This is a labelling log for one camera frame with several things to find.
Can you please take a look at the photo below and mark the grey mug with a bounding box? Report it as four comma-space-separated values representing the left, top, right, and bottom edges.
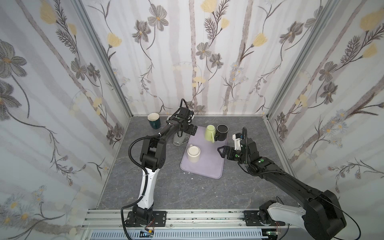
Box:
173, 132, 190, 147

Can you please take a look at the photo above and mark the light green mug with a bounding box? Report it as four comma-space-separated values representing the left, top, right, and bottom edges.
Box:
205, 125, 216, 143

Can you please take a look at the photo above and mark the black mug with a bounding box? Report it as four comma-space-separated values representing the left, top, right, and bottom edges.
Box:
215, 124, 229, 142

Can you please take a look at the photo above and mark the dark teal mug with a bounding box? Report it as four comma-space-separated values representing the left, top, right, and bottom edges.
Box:
148, 113, 161, 130

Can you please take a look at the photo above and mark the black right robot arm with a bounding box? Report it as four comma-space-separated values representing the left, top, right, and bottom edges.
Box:
218, 140, 347, 240

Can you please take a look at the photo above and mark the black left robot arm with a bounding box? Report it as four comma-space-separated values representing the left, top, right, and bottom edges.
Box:
122, 107, 197, 226

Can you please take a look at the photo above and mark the cream white mug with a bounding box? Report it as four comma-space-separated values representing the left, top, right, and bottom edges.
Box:
187, 145, 201, 163

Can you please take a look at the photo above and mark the lavender plastic tray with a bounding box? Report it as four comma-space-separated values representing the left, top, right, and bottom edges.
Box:
180, 127, 227, 179

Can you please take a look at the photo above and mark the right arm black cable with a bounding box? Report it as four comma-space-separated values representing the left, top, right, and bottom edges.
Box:
239, 126, 362, 240

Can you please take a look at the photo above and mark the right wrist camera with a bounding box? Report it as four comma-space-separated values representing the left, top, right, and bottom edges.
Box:
233, 133, 243, 151

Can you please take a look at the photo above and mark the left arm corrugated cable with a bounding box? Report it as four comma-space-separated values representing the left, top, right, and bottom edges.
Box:
120, 133, 163, 240

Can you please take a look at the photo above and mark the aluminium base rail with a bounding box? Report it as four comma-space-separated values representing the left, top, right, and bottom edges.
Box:
77, 207, 312, 240

